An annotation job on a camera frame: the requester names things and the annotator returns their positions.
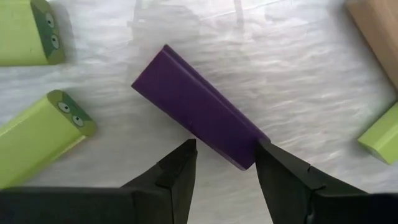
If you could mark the white plastic table sheet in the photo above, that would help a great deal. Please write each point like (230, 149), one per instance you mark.
(280, 77)

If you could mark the purple wooden block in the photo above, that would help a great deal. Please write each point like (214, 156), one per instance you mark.
(192, 102)

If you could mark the lime green wooden block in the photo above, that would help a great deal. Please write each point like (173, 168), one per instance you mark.
(18, 34)
(382, 140)
(34, 140)

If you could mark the tan wooden block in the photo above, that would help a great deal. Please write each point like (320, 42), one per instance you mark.
(379, 28)

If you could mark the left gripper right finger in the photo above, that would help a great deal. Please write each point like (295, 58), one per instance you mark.
(292, 193)

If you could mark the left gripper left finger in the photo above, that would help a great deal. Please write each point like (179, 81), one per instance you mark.
(168, 193)

